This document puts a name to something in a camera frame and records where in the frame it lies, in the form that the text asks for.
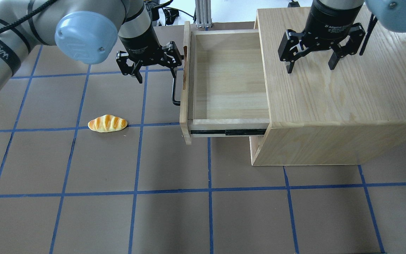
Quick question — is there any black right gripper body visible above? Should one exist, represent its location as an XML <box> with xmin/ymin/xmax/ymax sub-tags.
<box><xmin>303</xmin><ymin>0</ymin><xmax>362</xmax><ymax>40</ymax></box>

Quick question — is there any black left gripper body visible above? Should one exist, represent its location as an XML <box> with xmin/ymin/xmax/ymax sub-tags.
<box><xmin>118</xmin><ymin>25</ymin><xmax>167</xmax><ymax>67</ymax></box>

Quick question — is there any black drawer handle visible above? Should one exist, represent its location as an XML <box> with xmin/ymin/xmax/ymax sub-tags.
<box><xmin>171</xmin><ymin>63</ymin><xmax>181</xmax><ymax>106</ymax></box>

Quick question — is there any wooden drawer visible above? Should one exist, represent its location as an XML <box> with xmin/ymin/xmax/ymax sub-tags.
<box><xmin>179</xmin><ymin>22</ymin><xmax>269</xmax><ymax>145</ymax></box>

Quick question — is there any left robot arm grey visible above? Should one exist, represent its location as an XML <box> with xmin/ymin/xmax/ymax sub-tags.
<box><xmin>0</xmin><ymin>0</ymin><xmax>184</xmax><ymax>90</ymax></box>

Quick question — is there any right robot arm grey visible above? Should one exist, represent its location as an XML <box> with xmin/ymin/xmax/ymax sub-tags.
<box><xmin>278</xmin><ymin>0</ymin><xmax>406</xmax><ymax>74</ymax></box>

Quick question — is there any light wooden drawer cabinet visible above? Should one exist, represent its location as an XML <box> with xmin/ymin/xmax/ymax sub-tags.
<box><xmin>250</xmin><ymin>7</ymin><xmax>406</xmax><ymax>166</ymax></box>

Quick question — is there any toy bread roll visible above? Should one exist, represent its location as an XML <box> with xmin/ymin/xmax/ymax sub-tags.
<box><xmin>87</xmin><ymin>114</ymin><xmax>128</xmax><ymax>133</ymax></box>

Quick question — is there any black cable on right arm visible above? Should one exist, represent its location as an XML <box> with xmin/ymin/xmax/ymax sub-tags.
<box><xmin>359</xmin><ymin>14</ymin><xmax>379</xmax><ymax>56</ymax></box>

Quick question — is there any black cable bundle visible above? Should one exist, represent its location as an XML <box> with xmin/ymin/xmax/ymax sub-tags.
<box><xmin>143</xmin><ymin>0</ymin><xmax>196</xmax><ymax>27</ymax></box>

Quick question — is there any aluminium profile post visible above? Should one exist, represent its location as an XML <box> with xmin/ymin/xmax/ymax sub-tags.
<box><xmin>195</xmin><ymin>0</ymin><xmax>213</xmax><ymax>29</ymax></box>

